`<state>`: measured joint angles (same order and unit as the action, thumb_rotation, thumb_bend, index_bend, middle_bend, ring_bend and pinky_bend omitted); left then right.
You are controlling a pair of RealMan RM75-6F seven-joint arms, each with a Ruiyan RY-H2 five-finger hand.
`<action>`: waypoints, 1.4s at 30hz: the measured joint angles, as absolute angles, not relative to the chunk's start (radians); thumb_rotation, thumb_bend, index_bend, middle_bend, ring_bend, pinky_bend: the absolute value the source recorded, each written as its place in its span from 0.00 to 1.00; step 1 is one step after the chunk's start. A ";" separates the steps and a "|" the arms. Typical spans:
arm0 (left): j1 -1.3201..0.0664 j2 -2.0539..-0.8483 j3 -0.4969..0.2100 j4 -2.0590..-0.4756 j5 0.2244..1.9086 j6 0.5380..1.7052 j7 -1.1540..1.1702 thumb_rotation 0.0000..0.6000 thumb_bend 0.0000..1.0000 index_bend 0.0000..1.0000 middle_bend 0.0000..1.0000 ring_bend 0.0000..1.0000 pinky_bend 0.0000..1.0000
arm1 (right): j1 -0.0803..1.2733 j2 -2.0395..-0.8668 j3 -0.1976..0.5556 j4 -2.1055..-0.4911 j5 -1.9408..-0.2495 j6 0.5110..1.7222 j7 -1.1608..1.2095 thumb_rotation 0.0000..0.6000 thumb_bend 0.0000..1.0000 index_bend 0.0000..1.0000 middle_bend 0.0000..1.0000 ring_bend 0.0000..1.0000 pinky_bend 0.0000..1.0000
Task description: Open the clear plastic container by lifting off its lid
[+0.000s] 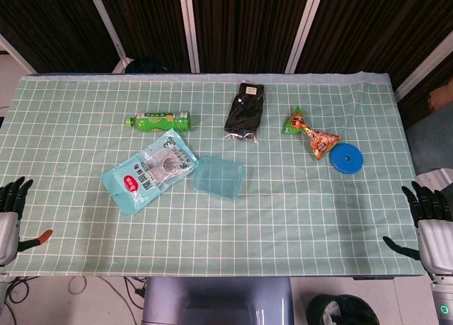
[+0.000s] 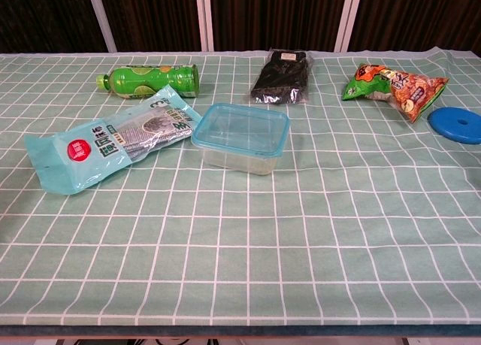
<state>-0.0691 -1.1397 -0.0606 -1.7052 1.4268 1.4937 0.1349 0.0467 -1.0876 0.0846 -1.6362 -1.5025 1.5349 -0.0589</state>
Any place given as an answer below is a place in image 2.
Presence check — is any black item in clear bag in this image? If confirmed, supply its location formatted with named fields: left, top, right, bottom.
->
left=250, top=48, right=314, bottom=105

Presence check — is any green orange snack bag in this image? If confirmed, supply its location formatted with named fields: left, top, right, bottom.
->
left=340, top=62, right=450, bottom=125

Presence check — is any clear blue plastic container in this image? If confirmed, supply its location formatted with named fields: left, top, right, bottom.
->
left=190, top=102, right=292, bottom=177

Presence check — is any light blue dishcloth package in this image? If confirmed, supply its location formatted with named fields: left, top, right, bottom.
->
left=24, top=84, right=203, bottom=196

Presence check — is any green plastic drink bottle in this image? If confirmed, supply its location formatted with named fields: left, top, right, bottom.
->
left=95, top=63, right=200, bottom=99

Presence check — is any green checked tablecloth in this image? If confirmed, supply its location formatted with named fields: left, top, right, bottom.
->
left=0, top=46, right=481, bottom=327

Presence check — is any blue round disc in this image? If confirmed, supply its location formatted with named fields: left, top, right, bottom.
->
left=428, top=106, right=481, bottom=146

